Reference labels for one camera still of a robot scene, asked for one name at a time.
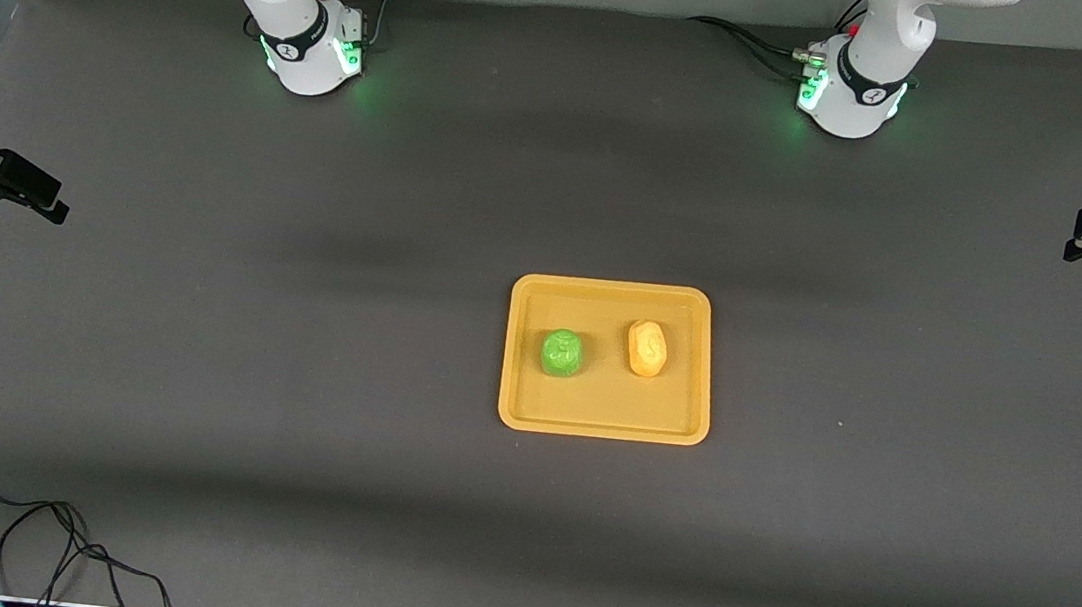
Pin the yellow rectangular tray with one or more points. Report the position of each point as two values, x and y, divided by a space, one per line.
591 404

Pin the yellow-brown potato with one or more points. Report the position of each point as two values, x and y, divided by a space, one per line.
646 348

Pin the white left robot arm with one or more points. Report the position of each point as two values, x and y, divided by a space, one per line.
872 67

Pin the dark grey table cover sheet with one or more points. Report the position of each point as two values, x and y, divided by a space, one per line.
193 358

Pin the green apple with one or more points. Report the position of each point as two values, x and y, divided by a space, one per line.
561 354

